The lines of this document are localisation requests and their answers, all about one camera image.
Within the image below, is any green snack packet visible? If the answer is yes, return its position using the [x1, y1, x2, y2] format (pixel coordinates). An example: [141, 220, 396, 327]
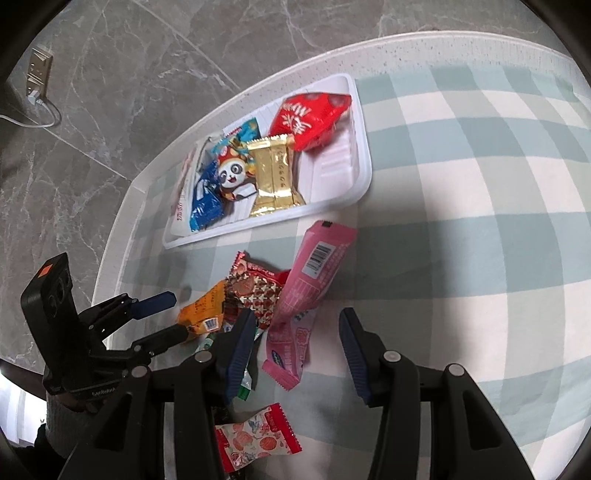
[198, 323, 257, 402]

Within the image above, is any gold wall socket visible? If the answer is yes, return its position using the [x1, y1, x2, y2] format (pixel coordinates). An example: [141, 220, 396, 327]
[23, 44, 54, 104]

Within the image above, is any light blue panda snack packet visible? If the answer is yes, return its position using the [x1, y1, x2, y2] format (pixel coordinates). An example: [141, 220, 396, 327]
[210, 117, 259, 202]

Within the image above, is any white clear snack packet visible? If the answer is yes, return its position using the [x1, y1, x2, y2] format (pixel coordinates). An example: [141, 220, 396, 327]
[170, 136, 218, 222]

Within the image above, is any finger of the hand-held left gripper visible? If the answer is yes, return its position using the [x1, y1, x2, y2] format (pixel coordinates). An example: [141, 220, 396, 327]
[99, 291, 177, 324]
[131, 323, 190, 356]

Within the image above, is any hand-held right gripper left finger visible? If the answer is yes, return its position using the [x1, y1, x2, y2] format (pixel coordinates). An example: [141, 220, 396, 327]
[58, 308, 258, 480]

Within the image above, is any orange snack packet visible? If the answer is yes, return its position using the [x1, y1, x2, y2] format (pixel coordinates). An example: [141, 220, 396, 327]
[178, 279, 229, 335]

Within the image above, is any white plastic tray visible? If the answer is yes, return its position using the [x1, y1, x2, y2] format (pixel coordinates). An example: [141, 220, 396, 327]
[164, 73, 372, 250]

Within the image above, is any red white candy packet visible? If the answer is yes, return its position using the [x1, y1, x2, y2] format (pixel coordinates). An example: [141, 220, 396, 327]
[215, 402, 303, 475]

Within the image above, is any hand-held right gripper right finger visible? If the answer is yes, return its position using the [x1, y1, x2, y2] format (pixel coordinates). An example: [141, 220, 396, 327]
[338, 308, 541, 480]

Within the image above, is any green white checked tablecloth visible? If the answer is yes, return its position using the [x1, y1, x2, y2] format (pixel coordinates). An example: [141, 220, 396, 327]
[124, 60, 591, 480]

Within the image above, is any white power cable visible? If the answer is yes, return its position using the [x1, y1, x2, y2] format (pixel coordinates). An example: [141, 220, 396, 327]
[0, 99, 62, 129]

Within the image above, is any gold snack packet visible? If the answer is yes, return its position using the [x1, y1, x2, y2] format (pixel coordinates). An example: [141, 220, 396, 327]
[246, 133, 306, 217]

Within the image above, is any pink snack packet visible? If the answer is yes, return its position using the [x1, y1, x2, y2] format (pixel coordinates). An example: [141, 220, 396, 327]
[262, 220, 358, 392]

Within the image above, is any person's left forearm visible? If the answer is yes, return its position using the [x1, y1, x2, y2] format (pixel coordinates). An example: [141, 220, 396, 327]
[34, 392, 98, 462]

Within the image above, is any red brown patterned snack packet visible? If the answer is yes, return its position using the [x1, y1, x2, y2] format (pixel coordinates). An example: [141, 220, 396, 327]
[225, 251, 289, 330]

